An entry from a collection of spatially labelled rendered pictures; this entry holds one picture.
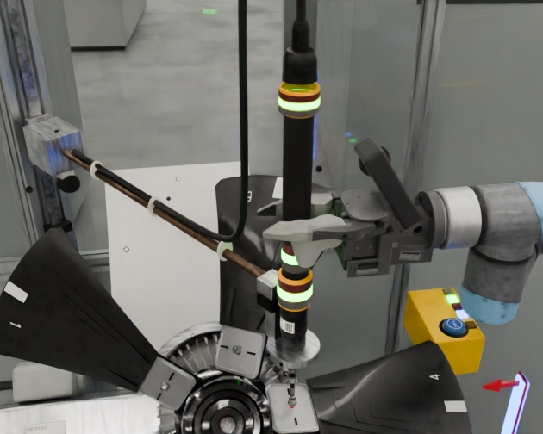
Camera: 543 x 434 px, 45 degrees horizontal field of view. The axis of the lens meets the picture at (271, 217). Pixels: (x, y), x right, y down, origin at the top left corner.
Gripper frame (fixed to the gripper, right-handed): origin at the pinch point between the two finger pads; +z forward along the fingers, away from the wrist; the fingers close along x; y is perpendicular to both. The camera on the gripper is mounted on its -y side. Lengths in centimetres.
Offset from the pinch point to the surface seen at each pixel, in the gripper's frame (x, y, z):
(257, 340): 4.4, 22.7, 1.2
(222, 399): -3.0, 25.5, 6.8
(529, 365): 70, 104, -92
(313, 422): -3.2, 31.8, -5.5
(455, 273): 70, 65, -62
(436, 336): 23, 43, -35
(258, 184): 21.4, 7.3, -1.3
